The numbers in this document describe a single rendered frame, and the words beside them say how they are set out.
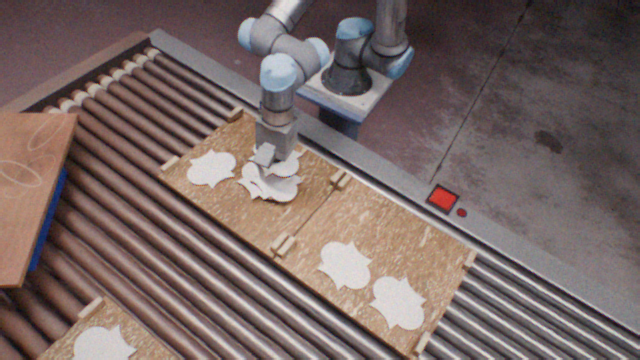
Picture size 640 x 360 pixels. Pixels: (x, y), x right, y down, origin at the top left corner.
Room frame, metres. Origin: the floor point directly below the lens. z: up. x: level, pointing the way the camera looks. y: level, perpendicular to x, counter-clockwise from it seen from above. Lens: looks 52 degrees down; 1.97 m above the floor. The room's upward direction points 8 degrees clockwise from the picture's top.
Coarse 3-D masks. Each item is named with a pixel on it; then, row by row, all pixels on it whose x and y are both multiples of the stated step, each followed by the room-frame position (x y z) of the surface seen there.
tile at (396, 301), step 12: (384, 288) 0.48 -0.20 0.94; (396, 288) 0.48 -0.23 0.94; (408, 288) 0.49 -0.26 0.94; (384, 300) 0.45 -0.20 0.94; (396, 300) 0.45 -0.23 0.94; (408, 300) 0.46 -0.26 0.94; (420, 300) 0.46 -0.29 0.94; (384, 312) 0.42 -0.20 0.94; (396, 312) 0.42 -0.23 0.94; (408, 312) 0.43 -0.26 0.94; (420, 312) 0.43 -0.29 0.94; (396, 324) 0.40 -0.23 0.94; (408, 324) 0.40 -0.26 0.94; (420, 324) 0.40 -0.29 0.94
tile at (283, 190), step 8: (264, 176) 0.75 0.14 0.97; (272, 176) 0.75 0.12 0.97; (256, 184) 0.72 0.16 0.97; (264, 184) 0.72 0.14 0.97; (272, 184) 0.72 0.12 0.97; (280, 184) 0.73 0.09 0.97; (288, 184) 0.73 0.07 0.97; (296, 184) 0.74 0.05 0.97; (264, 192) 0.69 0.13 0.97; (272, 192) 0.70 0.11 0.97; (280, 192) 0.70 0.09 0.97; (288, 192) 0.70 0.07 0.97; (296, 192) 0.71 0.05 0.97; (280, 200) 0.68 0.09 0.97; (288, 200) 0.68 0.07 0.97
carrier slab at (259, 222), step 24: (240, 120) 0.98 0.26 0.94; (216, 144) 0.86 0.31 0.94; (240, 144) 0.88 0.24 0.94; (240, 168) 0.79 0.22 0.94; (312, 168) 0.83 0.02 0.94; (336, 168) 0.84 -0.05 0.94; (192, 192) 0.68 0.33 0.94; (216, 192) 0.69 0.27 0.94; (240, 192) 0.71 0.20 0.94; (312, 192) 0.74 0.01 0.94; (216, 216) 0.62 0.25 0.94; (240, 216) 0.63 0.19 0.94; (264, 216) 0.64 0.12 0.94; (288, 216) 0.65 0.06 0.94; (264, 240) 0.57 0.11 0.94
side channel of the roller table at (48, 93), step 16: (112, 48) 1.21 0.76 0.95; (128, 48) 1.23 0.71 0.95; (144, 48) 1.28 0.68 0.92; (80, 64) 1.11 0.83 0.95; (96, 64) 1.12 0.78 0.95; (112, 64) 1.16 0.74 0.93; (48, 80) 1.02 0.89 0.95; (64, 80) 1.03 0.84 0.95; (80, 80) 1.05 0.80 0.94; (32, 96) 0.94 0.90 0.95; (48, 96) 0.95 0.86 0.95; (64, 96) 0.99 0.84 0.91; (16, 112) 0.87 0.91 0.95; (32, 112) 0.90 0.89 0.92
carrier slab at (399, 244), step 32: (352, 192) 0.76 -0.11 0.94; (320, 224) 0.64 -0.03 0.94; (352, 224) 0.65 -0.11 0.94; (384, 224) 0.67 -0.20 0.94; (416, 224) 0.68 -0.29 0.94; (288, 256) 0.53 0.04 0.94; (384, 256) 0.57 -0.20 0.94; (416, 256) 0.59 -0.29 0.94; (448, 256) 0.60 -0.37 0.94; (320, 288) 0.46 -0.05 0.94; (416, 288) 0.50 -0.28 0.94; (448, 288) 0.51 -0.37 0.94; (352, 320) 0.40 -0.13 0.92; (384, 320) 0.40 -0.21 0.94
